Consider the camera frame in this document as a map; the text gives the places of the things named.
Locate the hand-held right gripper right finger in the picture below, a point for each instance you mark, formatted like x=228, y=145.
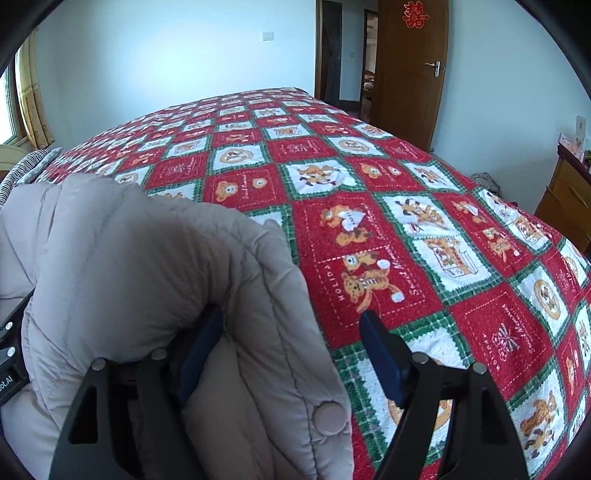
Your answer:
x=383, y=355

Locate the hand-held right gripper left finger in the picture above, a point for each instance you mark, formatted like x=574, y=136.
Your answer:
x=198, y=364

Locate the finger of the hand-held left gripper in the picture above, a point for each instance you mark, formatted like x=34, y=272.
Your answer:
x=11, y=318

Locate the beige padded coat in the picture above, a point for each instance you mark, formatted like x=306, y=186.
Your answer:
x=138, y=258

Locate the red checkered printed blanket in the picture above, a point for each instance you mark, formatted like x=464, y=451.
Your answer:
x=369, y=207

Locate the grey striped pillow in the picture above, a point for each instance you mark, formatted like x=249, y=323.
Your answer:
x=27, y=168

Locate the wooden arched headboard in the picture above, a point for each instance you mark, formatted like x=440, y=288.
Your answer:
x=11, y=154

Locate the dark patterned cloth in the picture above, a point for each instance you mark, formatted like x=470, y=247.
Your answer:
x=487, y=182

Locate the window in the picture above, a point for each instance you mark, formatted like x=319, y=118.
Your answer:
x=9, y=106

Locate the yellow floral curtain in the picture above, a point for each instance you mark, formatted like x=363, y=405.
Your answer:
x=34, y=101

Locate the wooden cabinet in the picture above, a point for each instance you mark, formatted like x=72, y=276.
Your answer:
x=563, y=194

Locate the brown wooden door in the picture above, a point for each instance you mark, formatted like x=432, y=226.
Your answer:
x=406, y=83

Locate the pink box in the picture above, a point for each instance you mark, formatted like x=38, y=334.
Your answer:
x=570, y=144

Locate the white card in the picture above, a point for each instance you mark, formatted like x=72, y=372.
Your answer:
x=580, y=127

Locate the red paper door decoration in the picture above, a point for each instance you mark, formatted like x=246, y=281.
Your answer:
x=414, y=14

